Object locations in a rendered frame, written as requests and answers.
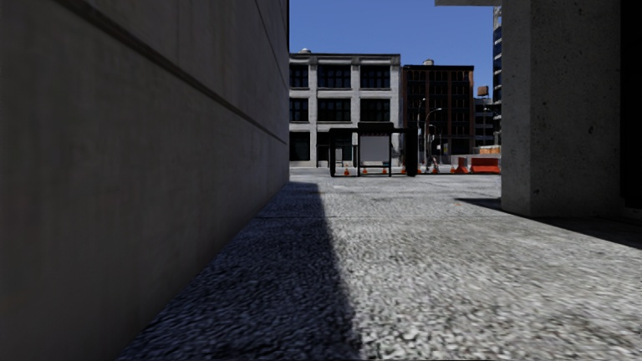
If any black bus shelter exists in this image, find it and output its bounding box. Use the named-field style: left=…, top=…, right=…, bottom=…
left=328, top=121, right=420, bottom=179

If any pale stone building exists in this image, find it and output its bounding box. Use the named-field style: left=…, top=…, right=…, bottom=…
left=289, top=48, right=402, bottom=169

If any grey street lamp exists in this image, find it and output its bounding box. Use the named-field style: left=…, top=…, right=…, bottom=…
left=423, top=107, right=443, bottom=171

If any red brick building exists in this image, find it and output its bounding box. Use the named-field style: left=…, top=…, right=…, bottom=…
left=400, top=58, right=476, bottom=157

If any orange road barrier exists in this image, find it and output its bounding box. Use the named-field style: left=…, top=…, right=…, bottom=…
left=470, top=156, right=502, bottom=175

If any dark building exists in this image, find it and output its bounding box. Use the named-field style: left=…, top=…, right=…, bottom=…
left=473, top=86, right=497, bottom=149

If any grey concrete building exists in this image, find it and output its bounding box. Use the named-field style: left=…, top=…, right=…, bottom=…
left=0, top=0, right=291, bottom=361

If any glass tower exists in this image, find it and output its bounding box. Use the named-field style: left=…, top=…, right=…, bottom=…
left=492, top=6, right=503, bottom=145

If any pale concrete building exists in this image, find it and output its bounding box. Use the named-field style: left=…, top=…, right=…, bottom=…
left=435, top=0, right=642, bottom=219

